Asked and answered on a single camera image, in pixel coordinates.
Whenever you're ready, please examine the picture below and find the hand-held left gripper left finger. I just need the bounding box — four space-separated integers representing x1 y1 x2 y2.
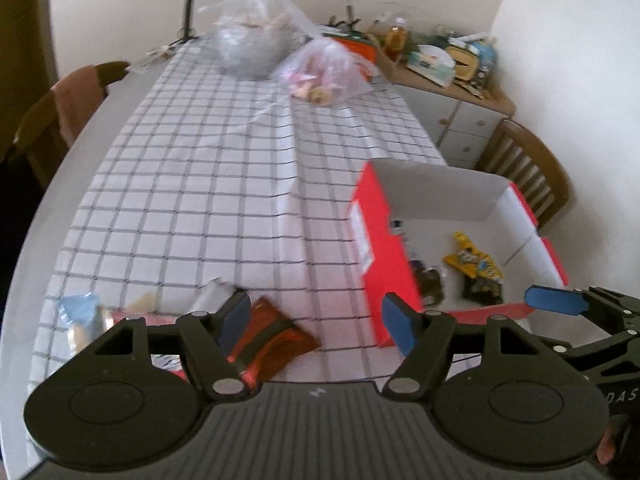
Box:
95 291 252 402

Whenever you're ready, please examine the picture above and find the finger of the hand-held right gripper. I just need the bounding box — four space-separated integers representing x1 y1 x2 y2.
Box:
532 330 640 373
524 285 640 331

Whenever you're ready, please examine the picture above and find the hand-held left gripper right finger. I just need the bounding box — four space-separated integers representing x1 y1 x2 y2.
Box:
382 292 561 402

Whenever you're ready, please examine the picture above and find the silver foil snack packet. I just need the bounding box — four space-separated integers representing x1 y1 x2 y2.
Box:
192 280 236 316

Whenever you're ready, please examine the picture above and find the brown snack packet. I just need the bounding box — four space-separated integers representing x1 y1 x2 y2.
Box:
225 296 322 386

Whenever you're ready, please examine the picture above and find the clear spoon-shaped snack packet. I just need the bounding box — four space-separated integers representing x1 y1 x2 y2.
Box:
410 260 447 306

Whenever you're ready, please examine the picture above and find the black snack packet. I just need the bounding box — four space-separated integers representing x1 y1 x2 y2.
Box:
461 272 505 306

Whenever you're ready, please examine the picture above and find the red cardboard box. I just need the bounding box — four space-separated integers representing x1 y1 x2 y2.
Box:
348 158 571 348

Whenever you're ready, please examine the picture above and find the yellow snack packet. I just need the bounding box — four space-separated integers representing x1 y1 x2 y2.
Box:
442 231 503 281

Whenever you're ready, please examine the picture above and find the red snack packet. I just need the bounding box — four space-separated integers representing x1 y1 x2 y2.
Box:
110 310 191 381

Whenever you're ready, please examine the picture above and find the light blue snack packet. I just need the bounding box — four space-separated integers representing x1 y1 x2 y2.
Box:
57 294 103 356

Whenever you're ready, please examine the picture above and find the person's right hand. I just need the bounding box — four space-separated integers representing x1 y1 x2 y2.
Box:
597 415 640 471

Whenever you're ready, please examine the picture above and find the checkered white tablecloth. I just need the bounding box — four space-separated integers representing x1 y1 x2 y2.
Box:
27 37 481 401

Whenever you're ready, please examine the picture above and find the wooden slatted chair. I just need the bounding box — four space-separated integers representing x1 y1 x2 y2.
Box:
474 119 571 231

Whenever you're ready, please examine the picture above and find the white cabinet with wooden top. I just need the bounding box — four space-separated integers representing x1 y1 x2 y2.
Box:
372 47 517 168

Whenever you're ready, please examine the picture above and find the light blue container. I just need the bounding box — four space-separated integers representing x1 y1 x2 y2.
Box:
475 37 501 86

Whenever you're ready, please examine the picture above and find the white tissue box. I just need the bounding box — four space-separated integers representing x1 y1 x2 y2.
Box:
406 44 457 86

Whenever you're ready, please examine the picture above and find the small clear plastic bag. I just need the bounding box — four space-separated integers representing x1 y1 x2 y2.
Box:
272 40 378 107

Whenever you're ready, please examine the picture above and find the large clear plastic bag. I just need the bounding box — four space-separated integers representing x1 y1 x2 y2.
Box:
200 0 323 80

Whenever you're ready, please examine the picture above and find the wooden chair with pink cloth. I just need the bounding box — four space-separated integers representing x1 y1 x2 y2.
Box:
12 61 131 188

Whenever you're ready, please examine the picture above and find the orange case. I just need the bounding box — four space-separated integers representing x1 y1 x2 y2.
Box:
320 30 378 78

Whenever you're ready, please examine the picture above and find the amber bottle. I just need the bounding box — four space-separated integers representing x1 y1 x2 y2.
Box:
385 19 411 61

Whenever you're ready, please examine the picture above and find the black stand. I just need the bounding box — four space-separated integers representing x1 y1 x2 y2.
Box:
327 0 363 31

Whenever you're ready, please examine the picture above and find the clear plastic organizer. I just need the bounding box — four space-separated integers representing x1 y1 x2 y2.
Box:
370 2 426 56

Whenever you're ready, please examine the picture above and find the grey desk lamp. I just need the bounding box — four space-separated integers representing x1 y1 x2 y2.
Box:
177 0 273 46

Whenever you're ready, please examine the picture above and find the brown wooden door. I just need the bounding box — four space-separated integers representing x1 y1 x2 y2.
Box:
0 0 53 161

